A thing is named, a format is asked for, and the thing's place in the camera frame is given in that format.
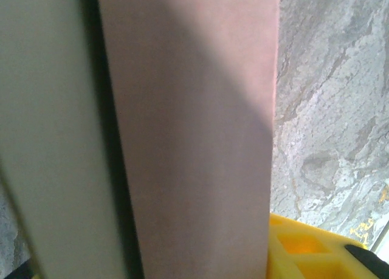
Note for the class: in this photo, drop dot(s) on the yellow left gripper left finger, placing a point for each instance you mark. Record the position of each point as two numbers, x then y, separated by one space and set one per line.
24 271

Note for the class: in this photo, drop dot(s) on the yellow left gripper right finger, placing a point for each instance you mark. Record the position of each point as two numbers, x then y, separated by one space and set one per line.
304 248

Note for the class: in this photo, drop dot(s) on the pink white paper box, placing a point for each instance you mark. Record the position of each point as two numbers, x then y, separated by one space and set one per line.
188 139

